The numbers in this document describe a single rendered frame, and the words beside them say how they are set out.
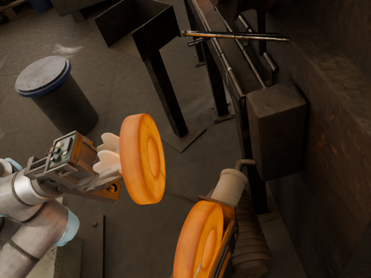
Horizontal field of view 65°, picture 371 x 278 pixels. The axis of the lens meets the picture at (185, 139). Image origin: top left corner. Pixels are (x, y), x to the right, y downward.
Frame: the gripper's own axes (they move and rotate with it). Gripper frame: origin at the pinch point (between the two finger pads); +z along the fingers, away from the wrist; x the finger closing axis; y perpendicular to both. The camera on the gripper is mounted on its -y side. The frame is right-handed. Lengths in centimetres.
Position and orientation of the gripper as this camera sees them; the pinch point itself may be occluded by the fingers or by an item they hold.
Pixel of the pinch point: (140, 152)
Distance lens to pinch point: 50.1
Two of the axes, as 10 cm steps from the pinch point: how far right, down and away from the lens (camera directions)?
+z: 8.7, -3.3, -3.7
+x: -0.2, -7.8, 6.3
